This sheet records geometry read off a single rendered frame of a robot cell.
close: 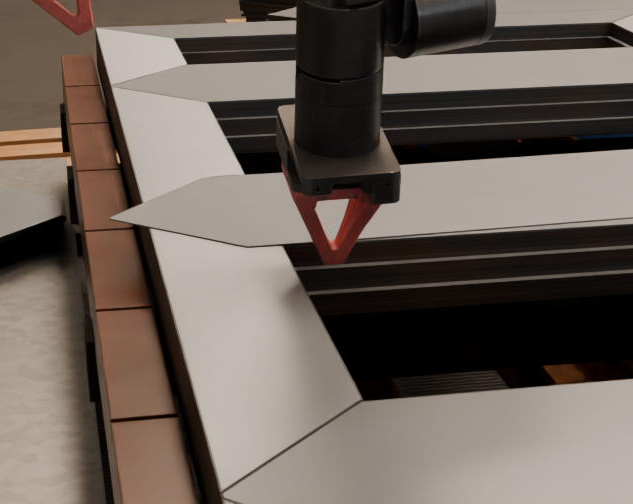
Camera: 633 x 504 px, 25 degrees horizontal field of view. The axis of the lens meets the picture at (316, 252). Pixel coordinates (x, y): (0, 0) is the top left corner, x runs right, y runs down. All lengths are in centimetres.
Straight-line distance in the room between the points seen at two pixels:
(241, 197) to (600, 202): 28
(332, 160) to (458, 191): 24
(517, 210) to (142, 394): 36
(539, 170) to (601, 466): 53
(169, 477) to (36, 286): 73
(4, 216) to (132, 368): 69
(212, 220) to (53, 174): 83
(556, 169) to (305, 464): 57
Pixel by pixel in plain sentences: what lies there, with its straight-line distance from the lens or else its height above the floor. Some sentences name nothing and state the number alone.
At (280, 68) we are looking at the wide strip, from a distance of 161.
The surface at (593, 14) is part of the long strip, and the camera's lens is 197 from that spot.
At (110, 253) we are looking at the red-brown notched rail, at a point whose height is 83.
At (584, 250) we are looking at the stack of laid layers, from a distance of 110.
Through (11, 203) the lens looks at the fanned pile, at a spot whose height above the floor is 72.
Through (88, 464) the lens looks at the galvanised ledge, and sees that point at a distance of 115.
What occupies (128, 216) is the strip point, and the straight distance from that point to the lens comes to 111.
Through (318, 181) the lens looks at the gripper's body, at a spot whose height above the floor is 94.
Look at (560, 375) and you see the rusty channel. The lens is 130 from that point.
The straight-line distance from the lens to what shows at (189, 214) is 111.
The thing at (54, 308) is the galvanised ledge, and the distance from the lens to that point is 145.
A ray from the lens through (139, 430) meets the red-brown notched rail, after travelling 86.
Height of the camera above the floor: 120
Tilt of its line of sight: 19 degrees down
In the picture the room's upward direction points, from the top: straight up
